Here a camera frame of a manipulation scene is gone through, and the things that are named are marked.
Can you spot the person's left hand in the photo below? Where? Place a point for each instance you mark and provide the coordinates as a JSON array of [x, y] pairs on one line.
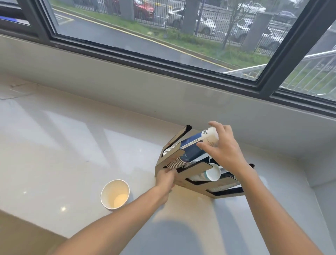
[[164, 185]]

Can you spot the metal stair railing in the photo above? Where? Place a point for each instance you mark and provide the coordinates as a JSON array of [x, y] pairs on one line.
[[309, 71]]

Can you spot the black metal fence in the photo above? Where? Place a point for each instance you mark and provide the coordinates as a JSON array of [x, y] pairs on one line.
[[223, 26]]

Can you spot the person's left thumb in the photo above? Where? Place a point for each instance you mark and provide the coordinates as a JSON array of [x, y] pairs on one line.
[[169, 174]]

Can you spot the white car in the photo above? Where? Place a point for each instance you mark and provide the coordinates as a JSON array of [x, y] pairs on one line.
[[207, 25], [253, 8]]

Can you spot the metal cup holder rack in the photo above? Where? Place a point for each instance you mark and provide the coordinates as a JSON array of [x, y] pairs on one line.
[[195, 184]]

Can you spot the person's right thumb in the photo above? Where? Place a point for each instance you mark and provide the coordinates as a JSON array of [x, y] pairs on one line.
[[207, 148]]

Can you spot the person's right forearm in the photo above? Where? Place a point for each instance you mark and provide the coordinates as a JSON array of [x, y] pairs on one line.
[[270, 212]]

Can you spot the thin tree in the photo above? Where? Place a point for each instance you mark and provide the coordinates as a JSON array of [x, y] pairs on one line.
[[232, 18]]

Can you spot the person's left forearm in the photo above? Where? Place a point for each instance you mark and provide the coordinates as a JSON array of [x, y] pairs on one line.
[[112, 226]]

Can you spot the white paper cup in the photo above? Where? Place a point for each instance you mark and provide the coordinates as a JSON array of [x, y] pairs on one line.
[[213, 173], [115, 195]]

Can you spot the dark window frame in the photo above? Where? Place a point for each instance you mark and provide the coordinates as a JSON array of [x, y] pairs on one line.
[[168, 61]]

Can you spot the grey concrete pillar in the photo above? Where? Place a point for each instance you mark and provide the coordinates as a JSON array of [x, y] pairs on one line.
[[256, 32], [126, 9], [190, 15]]

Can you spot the silver car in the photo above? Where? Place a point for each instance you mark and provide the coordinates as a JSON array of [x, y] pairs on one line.
[[240, 30]]

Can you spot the stack of blue paper cups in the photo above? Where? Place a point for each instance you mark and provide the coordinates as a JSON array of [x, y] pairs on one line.
[[190, 149]]

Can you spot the red car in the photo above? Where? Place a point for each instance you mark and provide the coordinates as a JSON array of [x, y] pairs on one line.
[[144, 9]]

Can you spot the grey car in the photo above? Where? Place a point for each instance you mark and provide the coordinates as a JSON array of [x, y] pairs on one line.
[[284, 17]]

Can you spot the person's right hand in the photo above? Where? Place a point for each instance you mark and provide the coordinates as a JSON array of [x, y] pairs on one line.
[[227, 149]]

